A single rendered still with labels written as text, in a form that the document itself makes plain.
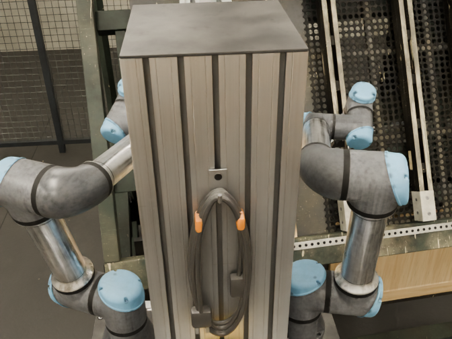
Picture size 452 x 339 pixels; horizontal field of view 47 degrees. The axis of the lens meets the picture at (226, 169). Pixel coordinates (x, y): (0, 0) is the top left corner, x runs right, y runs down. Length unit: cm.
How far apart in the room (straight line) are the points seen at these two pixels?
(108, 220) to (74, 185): 91
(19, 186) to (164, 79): 56
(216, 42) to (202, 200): 23
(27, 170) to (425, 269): 212
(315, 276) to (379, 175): 41
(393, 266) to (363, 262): 137
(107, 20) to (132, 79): 151
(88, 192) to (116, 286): 37
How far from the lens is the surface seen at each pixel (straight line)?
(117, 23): 221
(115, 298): 142
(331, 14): 224
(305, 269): 147
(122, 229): 240
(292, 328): 154
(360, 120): 155
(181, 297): 94
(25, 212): 123
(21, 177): 119
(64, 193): 114
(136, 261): 205
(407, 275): 280
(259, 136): 75
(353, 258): 134
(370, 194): 116
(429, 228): 233
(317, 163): 116
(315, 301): 146
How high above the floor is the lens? 226
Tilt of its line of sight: 32 degrees down
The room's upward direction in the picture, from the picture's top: 1 degrees counter-clockwise
